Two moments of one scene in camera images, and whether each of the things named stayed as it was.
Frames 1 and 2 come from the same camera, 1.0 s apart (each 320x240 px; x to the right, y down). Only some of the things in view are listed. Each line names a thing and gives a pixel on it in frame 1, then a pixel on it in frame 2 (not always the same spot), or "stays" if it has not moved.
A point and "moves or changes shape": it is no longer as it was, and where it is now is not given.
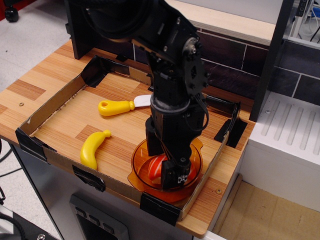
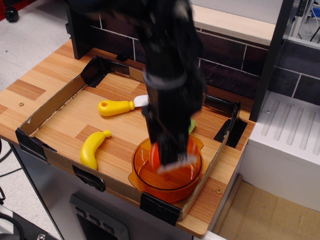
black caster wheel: [11, 14] stays
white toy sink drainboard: [283, 154] stays
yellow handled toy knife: [108, 107] stays
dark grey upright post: [264, 84] stays
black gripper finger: [173, 175] → [172, 149]
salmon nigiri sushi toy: [155, 169] moves or changes shape
